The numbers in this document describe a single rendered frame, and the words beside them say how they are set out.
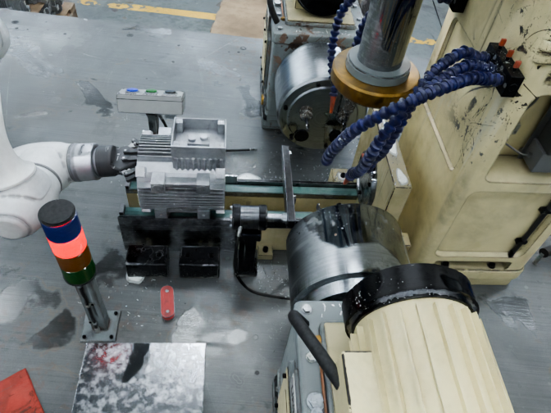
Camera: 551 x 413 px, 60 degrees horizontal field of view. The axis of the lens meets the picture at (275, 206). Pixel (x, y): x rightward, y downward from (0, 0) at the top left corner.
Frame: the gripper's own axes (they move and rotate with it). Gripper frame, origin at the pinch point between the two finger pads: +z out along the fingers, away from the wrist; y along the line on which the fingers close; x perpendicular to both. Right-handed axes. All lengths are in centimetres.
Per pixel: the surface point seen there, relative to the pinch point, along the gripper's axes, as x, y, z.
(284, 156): 7.2, 5.9, 23.6
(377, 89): -21.2, -7.1, 41.4
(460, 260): 24, -18, 66
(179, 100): -0.3, 21.4, -3.2
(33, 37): 18, 92, -70
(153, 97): -1.5, 21.5, -9.8
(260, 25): 96, 232, 17
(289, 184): 7.3, -4.1, 24.0
